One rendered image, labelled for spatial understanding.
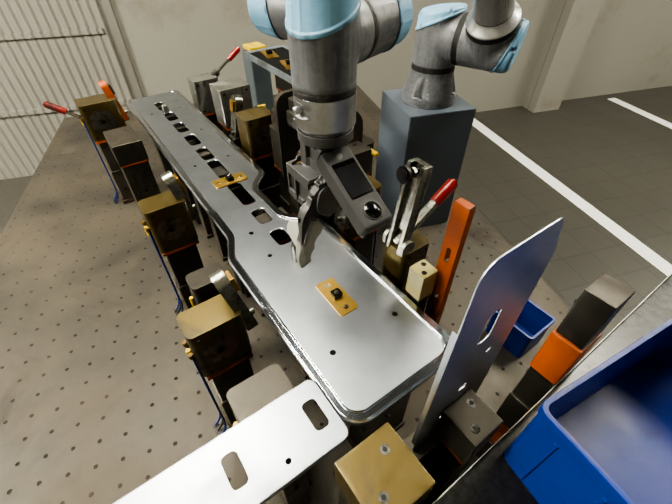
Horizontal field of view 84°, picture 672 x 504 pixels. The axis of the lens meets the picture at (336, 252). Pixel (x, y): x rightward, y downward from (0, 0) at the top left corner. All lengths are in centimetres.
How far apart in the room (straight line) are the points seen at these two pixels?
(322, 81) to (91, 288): 101
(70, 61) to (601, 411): 320
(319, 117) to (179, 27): 271
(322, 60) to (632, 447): 58
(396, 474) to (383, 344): 21
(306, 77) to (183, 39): 273
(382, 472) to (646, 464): 32
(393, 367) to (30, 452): 77
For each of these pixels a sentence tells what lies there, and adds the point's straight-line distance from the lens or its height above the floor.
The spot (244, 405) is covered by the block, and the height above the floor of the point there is 98.
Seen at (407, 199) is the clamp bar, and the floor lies 115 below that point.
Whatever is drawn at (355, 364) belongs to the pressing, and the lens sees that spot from 59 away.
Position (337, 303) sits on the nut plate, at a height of 100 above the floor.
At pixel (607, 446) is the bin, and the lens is 61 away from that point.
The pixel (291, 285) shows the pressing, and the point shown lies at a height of 100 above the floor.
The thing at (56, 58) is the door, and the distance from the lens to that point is 325.
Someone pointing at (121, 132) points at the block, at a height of 103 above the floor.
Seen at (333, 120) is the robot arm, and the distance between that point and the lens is 45.
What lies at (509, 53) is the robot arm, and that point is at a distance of 103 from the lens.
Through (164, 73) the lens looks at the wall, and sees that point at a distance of 321.
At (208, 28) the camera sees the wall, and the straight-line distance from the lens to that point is 313.
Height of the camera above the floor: 152
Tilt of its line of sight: 43 degrees down
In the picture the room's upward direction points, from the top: straight up
